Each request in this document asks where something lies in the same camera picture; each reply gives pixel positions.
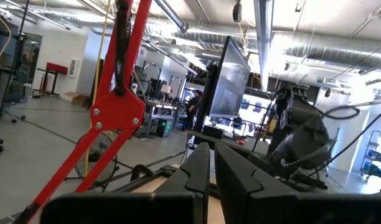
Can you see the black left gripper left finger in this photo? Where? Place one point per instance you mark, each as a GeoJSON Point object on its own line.
{"type": "Point", "coordinates": [178, 202]}

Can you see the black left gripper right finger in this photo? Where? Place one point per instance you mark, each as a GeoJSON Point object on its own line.
{"type": "Point", "coordinates": [256, 202]}

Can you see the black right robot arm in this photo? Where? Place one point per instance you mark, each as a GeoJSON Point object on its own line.
{"type": "Point", "coordinates": [302, 130]}

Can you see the workbench with equipment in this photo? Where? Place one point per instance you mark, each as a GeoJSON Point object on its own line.
{"type": "Point", "coordinates": [162, 124]}

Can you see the person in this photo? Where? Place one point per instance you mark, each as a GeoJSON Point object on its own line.
{"type": "Point", "coordinates": [193, 109]}

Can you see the black floor fan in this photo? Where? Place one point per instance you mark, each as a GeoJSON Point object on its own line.
{"type": "Point", "coordinates": [95, 154]}

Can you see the black monitor stand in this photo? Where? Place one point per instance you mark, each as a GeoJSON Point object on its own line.
{"type": "Point", "coordinates": [206, 102]}

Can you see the red desk lamp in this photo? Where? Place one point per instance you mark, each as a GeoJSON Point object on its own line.
{"type": "Point", "coordinates": [117, 109]}

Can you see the black flat monitor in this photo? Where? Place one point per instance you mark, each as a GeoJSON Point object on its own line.
{"type": "Point", "coordinates": [229, 84]}

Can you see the blue bin shelf rack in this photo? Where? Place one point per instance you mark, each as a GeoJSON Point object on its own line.
{"type": "Point", "coordinates": [375, 155]}

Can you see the cardboard box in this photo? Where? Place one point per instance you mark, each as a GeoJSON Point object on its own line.
{"type": "Point", "coordinates": [77, 99]}

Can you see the red cart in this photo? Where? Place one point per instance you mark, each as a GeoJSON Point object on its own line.
{"type": "Point", "coordinates": [56, 68]}

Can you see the black ceiling device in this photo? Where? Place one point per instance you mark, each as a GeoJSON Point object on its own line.
{"type": "Point", "coordinates": [237, 12]}

